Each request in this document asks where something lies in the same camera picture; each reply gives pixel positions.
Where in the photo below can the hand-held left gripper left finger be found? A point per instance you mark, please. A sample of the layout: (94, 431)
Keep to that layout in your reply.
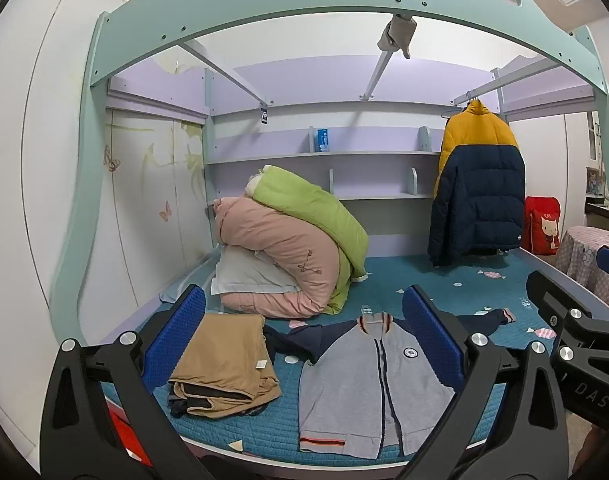
(180, 327)

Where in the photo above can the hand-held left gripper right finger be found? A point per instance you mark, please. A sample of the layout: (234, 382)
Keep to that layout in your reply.
(427, 325)

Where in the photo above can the tan pants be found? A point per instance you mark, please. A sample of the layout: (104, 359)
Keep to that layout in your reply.
(224, 355)

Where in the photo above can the grey jacket with navy sleeves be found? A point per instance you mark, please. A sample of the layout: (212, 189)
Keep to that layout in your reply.
(364, 385)

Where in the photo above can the person's right forearm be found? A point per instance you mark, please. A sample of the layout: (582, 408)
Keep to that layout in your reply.
(596, 447)

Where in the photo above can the pink dotted tablecloth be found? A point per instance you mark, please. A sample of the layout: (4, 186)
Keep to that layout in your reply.
(579, 252)

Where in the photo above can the teal quilted bed sheet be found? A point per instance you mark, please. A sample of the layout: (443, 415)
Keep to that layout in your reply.
(419, 275)

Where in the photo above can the red cartoon bag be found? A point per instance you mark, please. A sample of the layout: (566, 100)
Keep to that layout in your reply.
(541, 225)

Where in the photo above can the cartoon picture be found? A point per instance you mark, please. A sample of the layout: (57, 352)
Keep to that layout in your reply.
(595, 180)

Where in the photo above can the pale blue pillow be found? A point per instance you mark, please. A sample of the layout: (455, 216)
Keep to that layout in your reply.
(249, 275)

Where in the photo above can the red object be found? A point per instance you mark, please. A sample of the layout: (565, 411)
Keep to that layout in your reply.
(117, 422)

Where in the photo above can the yellow and navy puffer jacket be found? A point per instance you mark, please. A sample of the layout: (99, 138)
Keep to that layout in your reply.
(479, 185)

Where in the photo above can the pink quilt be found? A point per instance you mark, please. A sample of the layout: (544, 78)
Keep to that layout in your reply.
(279, 240)

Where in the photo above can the green quilt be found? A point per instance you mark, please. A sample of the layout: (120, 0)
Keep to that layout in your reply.
(309, 205)

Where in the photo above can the small blue box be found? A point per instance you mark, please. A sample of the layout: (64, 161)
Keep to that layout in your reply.
(323, 140)

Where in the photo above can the dark hanging label tag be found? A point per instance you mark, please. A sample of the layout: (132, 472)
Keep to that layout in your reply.
(264, 115)

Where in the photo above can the grey cloth on rod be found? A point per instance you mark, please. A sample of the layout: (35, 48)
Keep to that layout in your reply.
(397, 35)

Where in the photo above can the grey wall shelf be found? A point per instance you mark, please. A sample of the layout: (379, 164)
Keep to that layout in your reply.
(334, 156)

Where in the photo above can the mint green bunk bed frame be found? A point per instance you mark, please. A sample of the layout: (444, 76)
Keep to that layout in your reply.
(284, 5)

